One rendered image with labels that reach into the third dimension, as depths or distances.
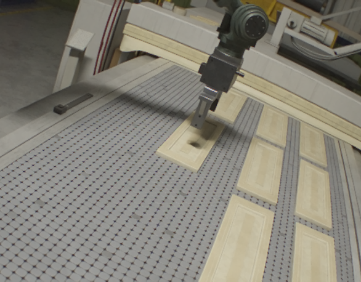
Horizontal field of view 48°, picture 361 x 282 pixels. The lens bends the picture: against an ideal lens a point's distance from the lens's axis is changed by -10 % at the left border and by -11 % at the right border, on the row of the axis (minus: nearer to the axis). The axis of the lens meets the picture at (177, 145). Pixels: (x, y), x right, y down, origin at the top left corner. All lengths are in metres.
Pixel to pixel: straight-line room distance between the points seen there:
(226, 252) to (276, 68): 2.10
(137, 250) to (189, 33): 2.33
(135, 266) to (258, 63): 2.34
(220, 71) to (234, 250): 0.83
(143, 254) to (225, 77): 0.93
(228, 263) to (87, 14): 3.12
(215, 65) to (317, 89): 1.54
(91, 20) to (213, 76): 2.32
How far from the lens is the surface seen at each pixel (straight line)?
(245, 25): 1.87
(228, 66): 1.92
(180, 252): 1.37
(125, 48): 3.43
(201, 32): 3.37
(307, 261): 1.62
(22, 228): 1.26
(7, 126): 1.80
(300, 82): 3.33
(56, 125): 1.84
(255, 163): 2.15
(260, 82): 3.35
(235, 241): 1.51
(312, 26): 4.10
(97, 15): 4.06
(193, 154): 1.96
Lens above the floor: 1.69
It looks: 24 degrees down
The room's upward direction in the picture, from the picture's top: 22 degrees clockwise
